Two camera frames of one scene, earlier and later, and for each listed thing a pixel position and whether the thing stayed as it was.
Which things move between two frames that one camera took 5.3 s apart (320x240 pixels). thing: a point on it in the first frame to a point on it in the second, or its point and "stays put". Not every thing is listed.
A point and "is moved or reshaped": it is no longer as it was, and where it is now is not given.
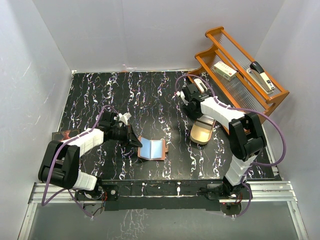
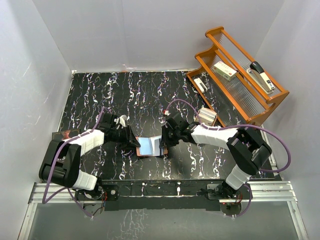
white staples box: x=225 y=70 stays put
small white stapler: x=201 y=86 stays put
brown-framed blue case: x=152 y=149 is moved or reshaped
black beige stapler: x=260 y=76 stays put
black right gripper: x=186 y=107 to x=165 y=141
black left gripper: x=132 y=140 stays put
